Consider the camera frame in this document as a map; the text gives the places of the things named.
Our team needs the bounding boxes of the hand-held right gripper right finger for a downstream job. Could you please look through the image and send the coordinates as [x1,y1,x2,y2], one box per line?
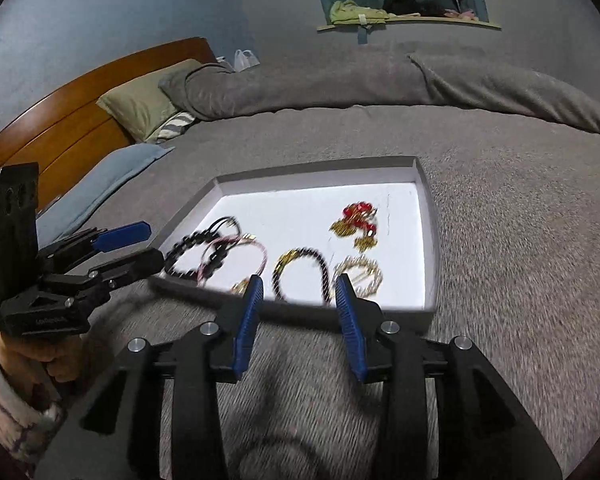
[334,273,563,480]

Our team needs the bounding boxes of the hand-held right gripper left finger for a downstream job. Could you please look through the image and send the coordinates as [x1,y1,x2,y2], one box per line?
[32,274,265,480]

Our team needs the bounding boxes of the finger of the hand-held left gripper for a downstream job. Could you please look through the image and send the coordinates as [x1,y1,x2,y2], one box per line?
[36,220,153,275]
[42,248,166,295]

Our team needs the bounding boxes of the large dark bead bracelet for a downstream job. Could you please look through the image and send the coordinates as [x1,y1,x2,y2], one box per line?
[163,229,227,282]

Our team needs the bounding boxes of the thin metal bangle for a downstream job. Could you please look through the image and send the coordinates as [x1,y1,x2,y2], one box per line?
[331,254,384,299]

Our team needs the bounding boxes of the small dark bead bracelet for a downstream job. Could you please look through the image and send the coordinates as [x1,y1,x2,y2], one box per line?
[271,247,332,307]

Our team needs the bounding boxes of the pink cord bracelet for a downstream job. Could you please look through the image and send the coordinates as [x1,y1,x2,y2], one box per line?
[198,234,269,295]

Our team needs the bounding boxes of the black hair tie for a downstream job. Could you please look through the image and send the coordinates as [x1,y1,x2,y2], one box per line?
[206,215,242,242]

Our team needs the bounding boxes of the red and gold necklace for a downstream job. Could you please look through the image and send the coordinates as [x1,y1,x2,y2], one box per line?
[329,201,381,254]

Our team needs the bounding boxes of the shallow grey cardboard box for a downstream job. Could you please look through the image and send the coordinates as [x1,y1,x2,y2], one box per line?
[147,156,440,336]

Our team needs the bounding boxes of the person's left forearm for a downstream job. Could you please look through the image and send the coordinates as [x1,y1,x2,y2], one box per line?
[0,344,65,477]

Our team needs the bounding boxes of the person's left hand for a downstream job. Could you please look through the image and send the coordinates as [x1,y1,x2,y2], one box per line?
[0,331,90,392]

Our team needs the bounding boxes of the light blue pillow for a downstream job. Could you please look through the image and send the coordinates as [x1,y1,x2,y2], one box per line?
[35,143,176,249]

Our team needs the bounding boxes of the striped pillow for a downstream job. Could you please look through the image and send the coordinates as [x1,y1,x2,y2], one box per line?
[154,111,197,142]

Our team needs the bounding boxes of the wooden headboard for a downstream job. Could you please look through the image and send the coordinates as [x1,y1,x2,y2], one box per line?
[0,36,219,211]

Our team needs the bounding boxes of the olive green pillow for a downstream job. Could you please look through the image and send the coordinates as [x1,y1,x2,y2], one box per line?
[96,58,204,144]

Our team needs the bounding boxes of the grey bedspread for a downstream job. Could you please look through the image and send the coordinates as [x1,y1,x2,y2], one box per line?
[0,104,600,480]

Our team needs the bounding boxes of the white plastic bag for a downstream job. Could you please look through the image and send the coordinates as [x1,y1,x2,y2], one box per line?
[232,48,260,72]

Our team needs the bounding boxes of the grey duvet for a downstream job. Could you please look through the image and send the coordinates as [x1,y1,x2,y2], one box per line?
[158,49,600,147]

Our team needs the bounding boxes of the green cloth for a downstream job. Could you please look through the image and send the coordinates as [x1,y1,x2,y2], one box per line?
[328,0,389,25]

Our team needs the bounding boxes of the wooden window sill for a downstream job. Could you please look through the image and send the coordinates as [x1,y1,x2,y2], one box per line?
[315,13,502,33]

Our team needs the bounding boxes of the dark cloth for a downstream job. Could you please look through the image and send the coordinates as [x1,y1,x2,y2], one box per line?
[382,0,449,17]

